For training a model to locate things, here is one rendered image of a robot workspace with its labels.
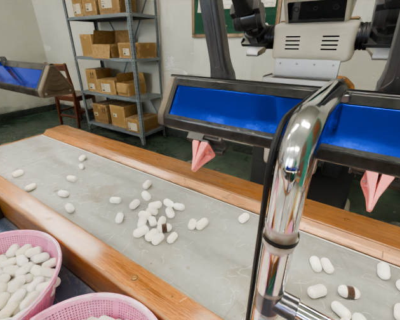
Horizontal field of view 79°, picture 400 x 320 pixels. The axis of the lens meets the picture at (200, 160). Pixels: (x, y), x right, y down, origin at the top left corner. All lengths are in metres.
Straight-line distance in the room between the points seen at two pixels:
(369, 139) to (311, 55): 0.77
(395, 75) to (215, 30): 0.41
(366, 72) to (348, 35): 1.44
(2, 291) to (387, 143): 0.64
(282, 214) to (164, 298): 0.34
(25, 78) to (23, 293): 0.48
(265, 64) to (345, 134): 2.30
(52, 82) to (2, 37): 4.47
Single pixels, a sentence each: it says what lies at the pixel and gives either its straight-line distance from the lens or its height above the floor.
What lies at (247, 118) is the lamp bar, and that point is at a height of 1.07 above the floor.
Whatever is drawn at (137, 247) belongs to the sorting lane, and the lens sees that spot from 0.59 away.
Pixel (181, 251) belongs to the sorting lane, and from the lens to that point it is 0.57.
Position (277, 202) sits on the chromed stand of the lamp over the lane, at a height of 1.06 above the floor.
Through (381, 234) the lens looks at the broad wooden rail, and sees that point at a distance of 0.70.
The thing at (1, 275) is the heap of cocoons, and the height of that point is 0.74.
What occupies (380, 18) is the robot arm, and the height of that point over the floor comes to 1.22.
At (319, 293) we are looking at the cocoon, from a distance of 0.53.
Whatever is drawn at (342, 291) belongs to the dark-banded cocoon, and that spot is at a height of 0.76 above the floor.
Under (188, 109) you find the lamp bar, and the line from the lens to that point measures 0.35.
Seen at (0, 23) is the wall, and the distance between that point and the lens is 5.15.
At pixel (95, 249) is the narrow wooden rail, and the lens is 0.58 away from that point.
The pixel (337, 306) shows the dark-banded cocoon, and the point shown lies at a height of 0.76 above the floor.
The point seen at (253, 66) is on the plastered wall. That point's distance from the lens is 2.61.
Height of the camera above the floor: 1.16
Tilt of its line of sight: 26 degrees down
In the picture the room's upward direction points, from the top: straight up
